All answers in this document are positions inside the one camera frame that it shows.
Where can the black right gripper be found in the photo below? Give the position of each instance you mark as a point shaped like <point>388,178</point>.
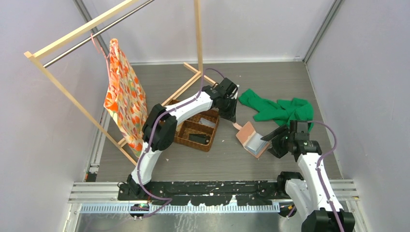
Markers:
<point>276,150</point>

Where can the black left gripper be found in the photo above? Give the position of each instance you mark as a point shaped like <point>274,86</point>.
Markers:
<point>230,116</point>

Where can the tan leather card holder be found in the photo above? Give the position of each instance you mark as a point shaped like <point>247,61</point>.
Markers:
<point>250,139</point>

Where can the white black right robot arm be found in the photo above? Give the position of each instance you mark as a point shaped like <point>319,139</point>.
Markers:
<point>310,189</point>

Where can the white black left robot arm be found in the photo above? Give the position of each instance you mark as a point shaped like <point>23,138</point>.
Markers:
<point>160,127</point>

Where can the green cloth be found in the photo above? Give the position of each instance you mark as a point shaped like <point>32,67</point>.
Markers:
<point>282,112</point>

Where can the clear plastic item in basket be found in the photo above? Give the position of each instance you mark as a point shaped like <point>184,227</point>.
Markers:
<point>207,122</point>

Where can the brown woven basket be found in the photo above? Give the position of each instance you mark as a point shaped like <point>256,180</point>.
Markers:
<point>192,125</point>

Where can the black object in basket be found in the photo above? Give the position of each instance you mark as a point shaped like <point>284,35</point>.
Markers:
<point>199,138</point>

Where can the orange floral cloth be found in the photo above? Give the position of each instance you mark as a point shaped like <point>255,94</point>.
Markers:
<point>126,99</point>

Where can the pink clothes hanger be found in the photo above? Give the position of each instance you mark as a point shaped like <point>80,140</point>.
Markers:
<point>100,50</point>

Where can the wooden clothes rack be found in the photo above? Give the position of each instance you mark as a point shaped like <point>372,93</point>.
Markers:
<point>89,27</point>

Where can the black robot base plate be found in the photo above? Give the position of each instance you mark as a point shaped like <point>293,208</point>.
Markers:
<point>209,193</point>

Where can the aluminium frame rail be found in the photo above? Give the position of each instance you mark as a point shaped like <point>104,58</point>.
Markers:
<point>93,197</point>

